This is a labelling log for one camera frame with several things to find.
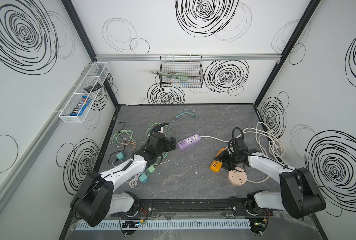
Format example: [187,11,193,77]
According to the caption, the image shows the white slotted cable duct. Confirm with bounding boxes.
[76,219,251,231]

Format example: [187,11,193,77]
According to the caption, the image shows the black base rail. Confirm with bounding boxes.
[112,197,274,218]

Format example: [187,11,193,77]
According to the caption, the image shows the orange power strip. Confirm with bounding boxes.
[210,148,228,173]

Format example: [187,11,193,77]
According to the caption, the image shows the blue candy packet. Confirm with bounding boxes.
[69,96,91,116]

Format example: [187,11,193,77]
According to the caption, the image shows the teal multi-head charging cable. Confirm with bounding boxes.
[164,109,199,136]

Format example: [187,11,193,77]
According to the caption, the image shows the left black corrugated conduit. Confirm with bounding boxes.
[150,123,170,134]

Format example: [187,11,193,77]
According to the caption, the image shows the black remote control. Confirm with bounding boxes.
[83,83,102,94]

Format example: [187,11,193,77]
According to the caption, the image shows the pink power cable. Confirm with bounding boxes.
[246,175,271,184]

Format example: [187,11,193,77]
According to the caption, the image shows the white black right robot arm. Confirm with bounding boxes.
[214,137,327,219]

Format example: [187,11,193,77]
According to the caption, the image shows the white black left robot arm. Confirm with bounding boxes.
[70,132,177,227]

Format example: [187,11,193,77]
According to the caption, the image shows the purple power strip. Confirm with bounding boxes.
[177,134,201,151]

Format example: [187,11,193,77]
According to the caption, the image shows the green tongs in basket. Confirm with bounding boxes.
[150,71,193,83]

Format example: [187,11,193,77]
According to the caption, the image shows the white wire wall shelf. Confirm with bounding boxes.
[59,62,110,124]

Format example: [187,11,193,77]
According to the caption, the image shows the white coiled power cable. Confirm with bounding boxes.
[243,121,288,166]

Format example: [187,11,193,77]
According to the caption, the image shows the white thin charging cable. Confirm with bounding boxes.
[128,173,141,189]

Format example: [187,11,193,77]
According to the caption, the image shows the green thin cable bundle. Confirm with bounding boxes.
[111,129,136,148]

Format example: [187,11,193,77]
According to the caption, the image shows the round pink power socket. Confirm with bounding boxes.
[228,170,248,187]

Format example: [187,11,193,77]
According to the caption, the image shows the brown thin cable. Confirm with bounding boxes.
[116,140,137,152]

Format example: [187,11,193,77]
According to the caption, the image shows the white power strip cable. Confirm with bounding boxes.
[200,135,230,144]

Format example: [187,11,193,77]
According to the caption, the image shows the black wire wall basket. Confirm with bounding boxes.
[157,55,205,88]

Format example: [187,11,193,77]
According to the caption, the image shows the black corrugated cable conduit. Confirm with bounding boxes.
[227,127,245,154]

